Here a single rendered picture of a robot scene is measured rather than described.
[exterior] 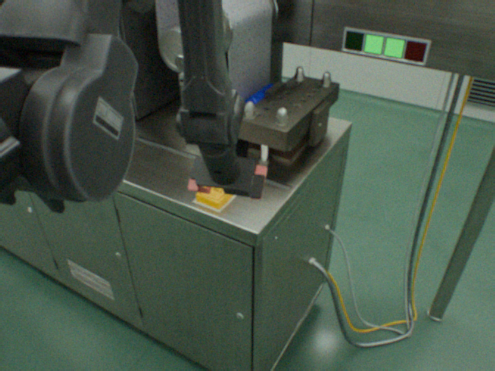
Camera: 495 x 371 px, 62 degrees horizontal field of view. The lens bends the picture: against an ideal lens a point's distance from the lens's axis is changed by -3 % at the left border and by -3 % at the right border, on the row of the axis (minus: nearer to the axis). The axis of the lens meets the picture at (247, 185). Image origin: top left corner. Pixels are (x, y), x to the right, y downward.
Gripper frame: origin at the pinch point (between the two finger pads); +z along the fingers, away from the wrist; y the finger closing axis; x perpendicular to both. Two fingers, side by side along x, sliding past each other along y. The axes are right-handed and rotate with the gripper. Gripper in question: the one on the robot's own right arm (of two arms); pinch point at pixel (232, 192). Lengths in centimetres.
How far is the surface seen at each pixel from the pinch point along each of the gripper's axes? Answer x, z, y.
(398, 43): -59, 16, -34
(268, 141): -25.4, 21.4, -1.8
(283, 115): -30.8, 16.0, -5.2
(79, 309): 21, 108, 83
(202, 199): -4.6, 17.5, 11.0
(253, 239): 3.8, 17.4, -3.5
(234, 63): -43.0, 11.4, 10.0
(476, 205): -36, 67, -73
